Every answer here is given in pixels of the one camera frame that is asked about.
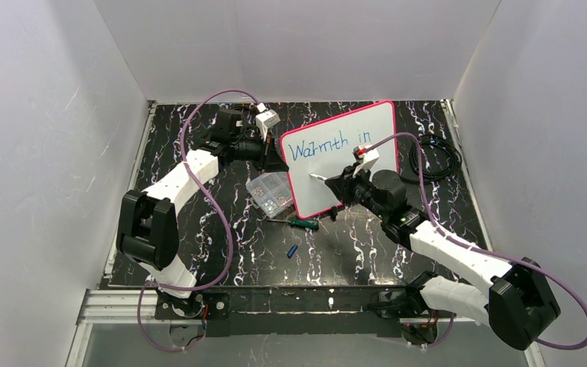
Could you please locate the white blue marker pen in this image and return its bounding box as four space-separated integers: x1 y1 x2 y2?
309 173 327 182

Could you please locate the pink framed whiteboard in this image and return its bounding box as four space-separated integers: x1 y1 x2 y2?
280 100 397 219

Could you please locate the blue marker cap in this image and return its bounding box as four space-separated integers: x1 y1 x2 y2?
287 245 299 258

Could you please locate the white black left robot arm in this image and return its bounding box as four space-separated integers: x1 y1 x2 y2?
116 103 288 300

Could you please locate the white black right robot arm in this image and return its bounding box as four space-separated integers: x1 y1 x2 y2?
323 166 561 350

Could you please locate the clear plastic screw box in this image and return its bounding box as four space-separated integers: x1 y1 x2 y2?
245 172 294 219

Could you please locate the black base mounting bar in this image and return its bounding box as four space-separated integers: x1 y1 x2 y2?
154 285 452 338

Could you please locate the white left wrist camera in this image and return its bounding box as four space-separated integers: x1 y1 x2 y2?
255 102 281 141

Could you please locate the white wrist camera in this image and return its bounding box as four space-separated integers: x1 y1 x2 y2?
352 144 379 178
255 102 281 141

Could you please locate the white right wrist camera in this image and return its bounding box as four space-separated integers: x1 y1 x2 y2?
352 144 379 178

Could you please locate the green handled screwdriver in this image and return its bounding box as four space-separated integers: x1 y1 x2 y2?
268 219 319 231

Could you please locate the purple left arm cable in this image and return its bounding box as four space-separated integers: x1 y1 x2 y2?
136 88 261 355

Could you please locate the large coiled black cable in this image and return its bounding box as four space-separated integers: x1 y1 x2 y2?
408 133 462 184

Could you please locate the aluminium rail left edge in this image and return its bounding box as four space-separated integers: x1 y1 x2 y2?
65 101 157 367

